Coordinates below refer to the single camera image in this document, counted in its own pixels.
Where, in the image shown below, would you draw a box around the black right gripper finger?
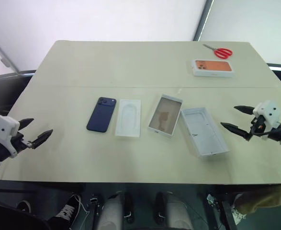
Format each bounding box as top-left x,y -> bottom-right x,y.
234,105 -> 254,115
220,122 -> 251,141

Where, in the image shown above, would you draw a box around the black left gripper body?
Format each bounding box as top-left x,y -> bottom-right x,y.
10,132 -> 37,154

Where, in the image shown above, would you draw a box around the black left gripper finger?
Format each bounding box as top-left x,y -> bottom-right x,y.
17,117 -> 35,132
31,129 -> 54,150

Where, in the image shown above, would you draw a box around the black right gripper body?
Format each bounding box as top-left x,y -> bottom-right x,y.
249,114 -> 267,139

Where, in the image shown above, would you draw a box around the dark blue smartphone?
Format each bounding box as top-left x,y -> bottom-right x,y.
86,96 -> 117,133

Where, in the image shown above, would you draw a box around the white box half brown inside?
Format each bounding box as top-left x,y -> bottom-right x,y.
147,94 -> 183,139

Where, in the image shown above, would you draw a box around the white empty phone box half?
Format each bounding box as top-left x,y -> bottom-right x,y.
180,106 -> 229,159

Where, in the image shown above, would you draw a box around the sealed box orange phone print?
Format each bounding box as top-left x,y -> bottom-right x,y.
191,59 -> 235,78

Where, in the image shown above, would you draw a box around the white phone tray insert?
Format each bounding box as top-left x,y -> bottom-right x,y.
115,99 -> 142,138

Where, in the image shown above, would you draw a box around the khaki trouser leg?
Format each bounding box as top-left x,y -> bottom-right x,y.
234,184 -> 281,209

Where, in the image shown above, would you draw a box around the black sneaker white laces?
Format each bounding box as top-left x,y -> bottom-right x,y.
48,194 -> 82,225

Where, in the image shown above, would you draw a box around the white patterned shoe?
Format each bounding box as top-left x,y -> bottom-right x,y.
230,201 -> 247,226

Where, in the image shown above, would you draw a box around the black table leg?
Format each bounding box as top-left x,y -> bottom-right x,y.
222,200 -> 238,230

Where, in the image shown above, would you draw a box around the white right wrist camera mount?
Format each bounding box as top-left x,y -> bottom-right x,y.
253,100 -> 281,129

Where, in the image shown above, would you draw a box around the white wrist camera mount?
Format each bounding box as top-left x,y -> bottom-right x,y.
0,115 -> 21,159
253,100 -> 281,129

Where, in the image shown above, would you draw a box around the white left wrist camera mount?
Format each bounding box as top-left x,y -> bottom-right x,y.
0,115 -> 21,159

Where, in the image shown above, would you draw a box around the red handled scissors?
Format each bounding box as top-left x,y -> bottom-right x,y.
202,43 -> 234,59

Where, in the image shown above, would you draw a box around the grey metal frame bar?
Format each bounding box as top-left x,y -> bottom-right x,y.
0,31 -> 20,74

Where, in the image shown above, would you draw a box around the dark window frame bar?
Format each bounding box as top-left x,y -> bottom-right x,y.
192,0 -> 214,42

